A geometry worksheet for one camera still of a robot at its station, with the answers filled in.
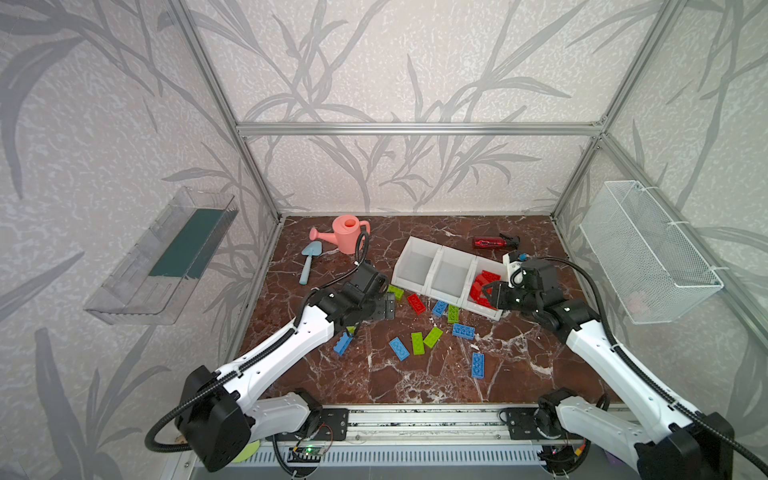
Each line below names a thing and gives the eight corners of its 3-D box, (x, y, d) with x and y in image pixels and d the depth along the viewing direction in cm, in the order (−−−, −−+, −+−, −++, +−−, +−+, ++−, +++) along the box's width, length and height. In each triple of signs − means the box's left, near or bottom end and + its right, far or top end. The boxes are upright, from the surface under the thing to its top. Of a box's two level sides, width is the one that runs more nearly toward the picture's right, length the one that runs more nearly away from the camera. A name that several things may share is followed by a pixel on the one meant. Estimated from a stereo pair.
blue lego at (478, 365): (472, 377, 83) (474, 374, 81) (472, 355, 87) (474, 352, 85) (482, 379, 83) (484, 376, 81) (482, 357, 87) (484, 353, 85)
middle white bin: (424, 299, 98) (426, 288, 93) (438, 258, 109) (440, 246, 104) (463, 311, 96) (467, 300, 90) (473, 268, 107) (477, 256, 101)
